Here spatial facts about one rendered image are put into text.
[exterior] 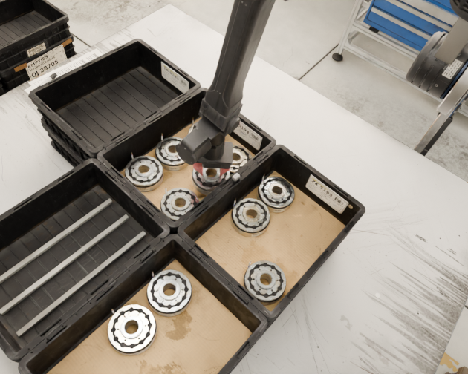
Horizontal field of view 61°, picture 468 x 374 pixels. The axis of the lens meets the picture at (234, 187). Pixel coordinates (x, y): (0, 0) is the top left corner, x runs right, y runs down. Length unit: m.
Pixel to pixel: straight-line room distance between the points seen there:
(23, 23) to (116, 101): 1.07
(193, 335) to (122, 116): 0.70
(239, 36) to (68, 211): 0.67
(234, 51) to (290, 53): 2.32
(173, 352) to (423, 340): 0.68
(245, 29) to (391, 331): 0.89
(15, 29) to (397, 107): 2.27
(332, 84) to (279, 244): 1.93
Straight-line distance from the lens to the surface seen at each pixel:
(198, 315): 0.97
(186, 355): 0.95
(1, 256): 1.11
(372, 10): 2.85
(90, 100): 1.36
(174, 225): 0.94
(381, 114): 2.79
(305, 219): 1.12
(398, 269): 1.31
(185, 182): 1.13
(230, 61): 0.72
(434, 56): 1.16
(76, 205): 1.12
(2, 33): 2.29
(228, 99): 0.78
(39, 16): 2.36
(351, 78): 2.97
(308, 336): 1.14
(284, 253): 1.05
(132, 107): 1.32
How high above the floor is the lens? 1.76
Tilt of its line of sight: 56 degrees down
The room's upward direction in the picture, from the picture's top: 12 degrees clockwise
